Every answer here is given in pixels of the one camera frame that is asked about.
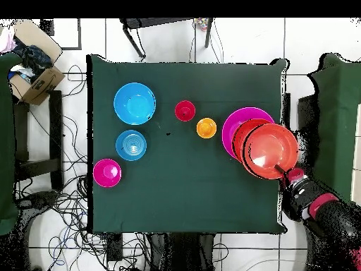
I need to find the green cloth covered table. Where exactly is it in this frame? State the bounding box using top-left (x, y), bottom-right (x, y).
top-left (0, 52), bottom-right (22, 236)
top-left (298, 52), bottom-right (361, 204)

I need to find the black bench frame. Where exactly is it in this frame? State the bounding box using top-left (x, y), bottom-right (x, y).
top-left (12, 90), bottom-right (64, 191)

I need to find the black rectangular box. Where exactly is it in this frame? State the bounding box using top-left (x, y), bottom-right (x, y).
top-left (106, 234), bottom-right (123, 262)

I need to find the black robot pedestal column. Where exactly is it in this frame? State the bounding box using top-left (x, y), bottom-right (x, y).
top-left (146, 232), bottom-right (218, 271)

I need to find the orange-red bowl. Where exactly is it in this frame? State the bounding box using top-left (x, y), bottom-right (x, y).
top-left (231, 118), bottom-right (273, 165)
top-left (241, 123), bottom-right (300, 181)

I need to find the small blue bowl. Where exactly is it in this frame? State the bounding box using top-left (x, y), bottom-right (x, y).
top-left (115, 129), bottom-right (147, 162)

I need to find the dark blue cloth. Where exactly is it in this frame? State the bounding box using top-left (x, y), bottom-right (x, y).
top-left (12, 39), bottom-right (53, 83)

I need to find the small magenta bowl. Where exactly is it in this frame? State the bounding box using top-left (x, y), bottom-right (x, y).
top-left (92, 158), bottom-right (123, 188)

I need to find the blue cable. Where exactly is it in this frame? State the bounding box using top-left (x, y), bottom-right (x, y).
top-left (47, 211), bottom-right (88, 267)

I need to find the cardboard box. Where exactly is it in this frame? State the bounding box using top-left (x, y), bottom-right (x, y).
top-left (8, 18), bottom-right (66, 106)

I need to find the colourful small objects pile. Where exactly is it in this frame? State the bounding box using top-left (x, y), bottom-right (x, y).
top-left (193, 18), bottom-right (209, 32)

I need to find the black pedestal leg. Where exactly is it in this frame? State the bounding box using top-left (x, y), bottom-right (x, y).
top-left (15, 190), bottom-right (61, 219)

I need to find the tangle of black cables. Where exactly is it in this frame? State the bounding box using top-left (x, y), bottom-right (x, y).
top-left (27, 64), bottom-right (150, 271)

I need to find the orange cup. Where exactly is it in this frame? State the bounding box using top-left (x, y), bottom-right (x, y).
top-left (196, 117), bottom-right (218, 140)

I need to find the red cup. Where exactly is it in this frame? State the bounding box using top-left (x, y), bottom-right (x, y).
top-left (174, 100), bottom-right (197, 123)

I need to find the large blue bowl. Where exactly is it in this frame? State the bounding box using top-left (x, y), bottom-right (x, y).
top-left (113, 82), bottom-right (157, 126)

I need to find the large pink bowl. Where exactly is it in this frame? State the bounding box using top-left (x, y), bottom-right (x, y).
top-left (221, 106), bottom-right (275, 159)

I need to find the dark green tablecloth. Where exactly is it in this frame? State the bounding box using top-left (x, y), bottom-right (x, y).
top-left (86, 54), bottom-right (288, 234)

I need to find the black stool frame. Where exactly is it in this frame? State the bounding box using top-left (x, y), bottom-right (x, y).
top-left (119, 18), bottom-right (214, 61)

